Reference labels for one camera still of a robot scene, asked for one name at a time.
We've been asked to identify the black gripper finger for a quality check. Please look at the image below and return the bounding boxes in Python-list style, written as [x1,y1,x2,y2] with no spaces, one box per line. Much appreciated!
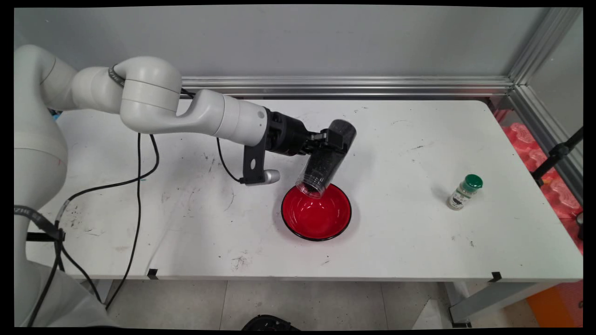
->
[307,127,349,152]

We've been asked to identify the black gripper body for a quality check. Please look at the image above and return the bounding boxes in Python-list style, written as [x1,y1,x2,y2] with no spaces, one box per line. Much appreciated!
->
[265,111,312,157]

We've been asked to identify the clear plastic jar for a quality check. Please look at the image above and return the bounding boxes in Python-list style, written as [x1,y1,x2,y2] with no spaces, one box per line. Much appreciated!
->
[296,119,357,200]

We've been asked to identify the red bowl with black rim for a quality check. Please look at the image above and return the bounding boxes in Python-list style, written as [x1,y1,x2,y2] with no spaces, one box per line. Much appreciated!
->
[281,181,352,242]

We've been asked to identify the small spice bottle green cap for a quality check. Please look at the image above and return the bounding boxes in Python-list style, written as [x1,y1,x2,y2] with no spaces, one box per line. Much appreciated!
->
[447,174,483,211]

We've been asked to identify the red plastic wrapped packs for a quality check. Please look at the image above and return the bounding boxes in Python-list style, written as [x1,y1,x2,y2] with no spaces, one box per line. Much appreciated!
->
[494,109,583,255]

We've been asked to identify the black round floor object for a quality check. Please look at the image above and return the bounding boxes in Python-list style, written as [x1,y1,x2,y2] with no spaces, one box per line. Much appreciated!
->
[241,315,301,331]

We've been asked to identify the black tripod stand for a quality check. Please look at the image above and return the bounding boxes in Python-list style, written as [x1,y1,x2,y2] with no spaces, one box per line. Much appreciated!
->
[531,127,583,187]

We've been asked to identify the grey metal table leg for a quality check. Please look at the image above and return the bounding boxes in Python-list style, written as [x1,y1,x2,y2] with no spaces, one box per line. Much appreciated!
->
[445,281,559,328]

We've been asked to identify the orange box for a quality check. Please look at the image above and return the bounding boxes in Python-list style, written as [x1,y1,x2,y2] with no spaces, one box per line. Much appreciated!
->
[526,281,583,328]

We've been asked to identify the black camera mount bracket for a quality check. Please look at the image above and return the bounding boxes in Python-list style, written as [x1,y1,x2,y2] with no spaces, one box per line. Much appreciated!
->
[242,142,269,186]

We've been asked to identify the aluminium frame rail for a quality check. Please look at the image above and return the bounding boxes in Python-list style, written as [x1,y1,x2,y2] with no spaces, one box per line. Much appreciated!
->
[508,85,583,204]
[179,75,514,100]

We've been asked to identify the thin black cable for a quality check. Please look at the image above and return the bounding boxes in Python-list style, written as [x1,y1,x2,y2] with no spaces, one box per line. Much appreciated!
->
[100,134,142,310]

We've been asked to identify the aluminium frame upright post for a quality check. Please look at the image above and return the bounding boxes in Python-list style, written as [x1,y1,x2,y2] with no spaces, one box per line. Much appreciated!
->
[508,7,583,87]

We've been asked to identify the black cable with white label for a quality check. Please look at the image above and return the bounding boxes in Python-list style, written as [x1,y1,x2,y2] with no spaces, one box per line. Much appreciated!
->
[28,134,245,326]

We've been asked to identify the grey velcro cable strap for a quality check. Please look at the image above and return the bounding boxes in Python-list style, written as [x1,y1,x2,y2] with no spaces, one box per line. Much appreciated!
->
[14,205,66,241]

